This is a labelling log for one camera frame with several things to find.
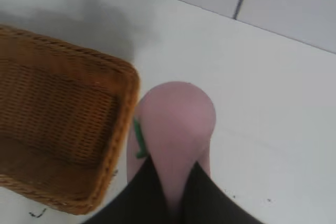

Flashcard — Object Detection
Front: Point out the pink toy peach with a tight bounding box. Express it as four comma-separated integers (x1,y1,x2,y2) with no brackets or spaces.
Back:
126,80,216,214

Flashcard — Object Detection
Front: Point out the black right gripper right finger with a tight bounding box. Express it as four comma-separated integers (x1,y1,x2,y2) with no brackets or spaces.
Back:
182,161,263,224

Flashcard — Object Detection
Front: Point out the brown wicker basket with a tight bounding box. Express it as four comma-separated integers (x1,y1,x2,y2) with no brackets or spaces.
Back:
0,24,141,216

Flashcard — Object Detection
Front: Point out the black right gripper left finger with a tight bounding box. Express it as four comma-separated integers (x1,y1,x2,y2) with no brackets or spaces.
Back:
83,153,182,224

